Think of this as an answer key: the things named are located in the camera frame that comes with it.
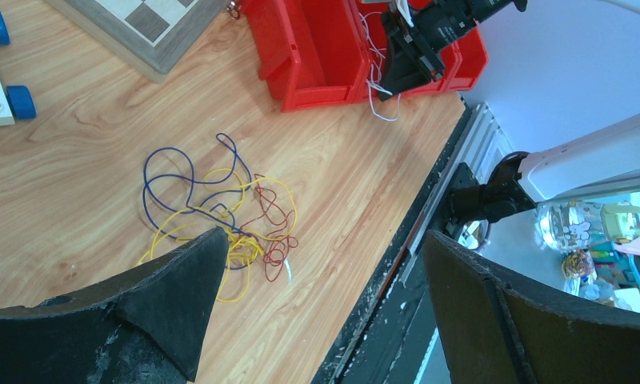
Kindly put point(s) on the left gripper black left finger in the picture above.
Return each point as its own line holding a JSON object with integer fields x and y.
{"x": 145, "y": 325}

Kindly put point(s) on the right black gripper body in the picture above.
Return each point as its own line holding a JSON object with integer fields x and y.
{"x": 428, "y": 30}

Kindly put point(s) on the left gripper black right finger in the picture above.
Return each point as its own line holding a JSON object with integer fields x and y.
{"x": 499, "y": 326}

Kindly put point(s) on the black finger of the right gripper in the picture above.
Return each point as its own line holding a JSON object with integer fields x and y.
{"x": 402, "y": 72}

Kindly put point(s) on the red compartment tray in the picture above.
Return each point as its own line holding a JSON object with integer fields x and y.
{"x": 315, "y": 53}

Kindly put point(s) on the background clutter of toys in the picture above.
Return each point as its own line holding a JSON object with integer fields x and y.
{"x": 599, "y": 244}

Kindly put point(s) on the wooden chessboard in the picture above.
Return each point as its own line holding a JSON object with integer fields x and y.
{"x": 151, "y": 36}

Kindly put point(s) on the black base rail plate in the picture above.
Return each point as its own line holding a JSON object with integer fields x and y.
{"x": 391, "y": 332}

